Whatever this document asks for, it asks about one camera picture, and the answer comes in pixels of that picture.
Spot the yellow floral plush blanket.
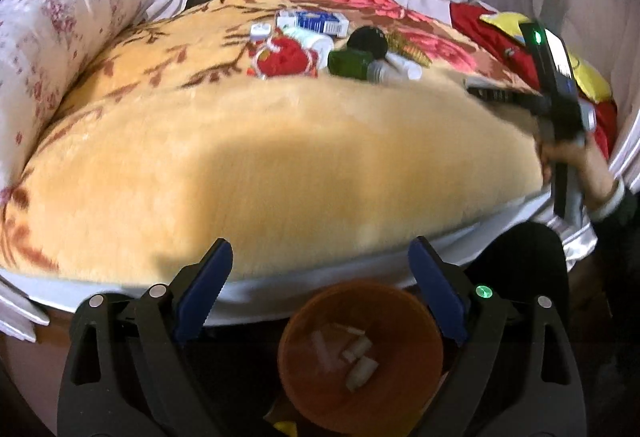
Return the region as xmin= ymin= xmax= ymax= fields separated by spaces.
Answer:
xmin=0 ymin=0 xmax=551 ymax=289

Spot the black round lid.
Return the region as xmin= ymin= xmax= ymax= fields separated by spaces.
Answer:
xmin=347 ymin=27 xmax=389 ymax=60

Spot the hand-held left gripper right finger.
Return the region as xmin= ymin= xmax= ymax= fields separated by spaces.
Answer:
xmin=406 ymin=236 xmax=587 ymax=437

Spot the person's right hand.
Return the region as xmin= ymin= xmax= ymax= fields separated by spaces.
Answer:
xmin=582 ymin=136 xmax=620 ymax=210

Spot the red cloth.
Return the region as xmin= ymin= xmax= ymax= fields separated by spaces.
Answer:
xmin=450 ymin=1 xmax=619 ymax=158

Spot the white tube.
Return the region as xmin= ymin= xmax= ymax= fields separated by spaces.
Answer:
xmin=370 ymin=53 xmax=424 ymax=83

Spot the rolled pink floral quilt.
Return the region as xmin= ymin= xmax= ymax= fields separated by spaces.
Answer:
xmin=0 ymin=0 xmax=159 ymax=190

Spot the orange plastic bin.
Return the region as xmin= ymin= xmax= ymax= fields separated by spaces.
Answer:
xmin=277 ymin=281 xmax=444 ymax=422

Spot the yellow pillow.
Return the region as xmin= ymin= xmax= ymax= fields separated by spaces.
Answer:
xmin=480 ymin=11 xmax=614 ymax=102

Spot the person's right forearm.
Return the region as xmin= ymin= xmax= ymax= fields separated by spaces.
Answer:
xmin=592 ymin=178 xmax=640 ymax=224

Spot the shiny satin curtain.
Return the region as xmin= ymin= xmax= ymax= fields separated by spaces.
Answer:
xmin=552 ymin=112 xmax=640 ymax=264

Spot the green bottle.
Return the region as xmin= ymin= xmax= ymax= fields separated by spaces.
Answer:
xmin=327 ymin=49 xmax=386 ymax=80

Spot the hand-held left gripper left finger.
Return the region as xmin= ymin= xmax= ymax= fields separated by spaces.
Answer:
xmin=57 ymin=238 xmax=236 ymax=437

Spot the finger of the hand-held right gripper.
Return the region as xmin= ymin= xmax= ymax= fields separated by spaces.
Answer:
xmin=464 ymin=79 xmax=551 ymax=115

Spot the white bottle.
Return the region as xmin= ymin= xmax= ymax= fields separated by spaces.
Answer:
xmin=285 ymin=27 xmax=335 ymax=66

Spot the gold wrapper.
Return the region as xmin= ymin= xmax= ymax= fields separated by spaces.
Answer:
xmin=387 ymin=31 xmax=432 ymax=66

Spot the white and blue box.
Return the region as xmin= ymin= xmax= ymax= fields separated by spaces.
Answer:
xmin=276 ymin=9 xmax=349 ymax=38

